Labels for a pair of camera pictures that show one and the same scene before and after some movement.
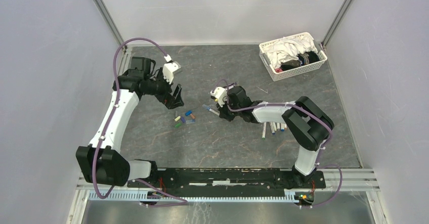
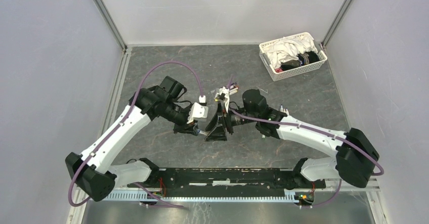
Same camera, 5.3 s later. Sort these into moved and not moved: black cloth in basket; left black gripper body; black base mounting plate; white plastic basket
Moved: left black gripper body
Not moved: black base mounting plate; black cloth in basket; white plastic basket
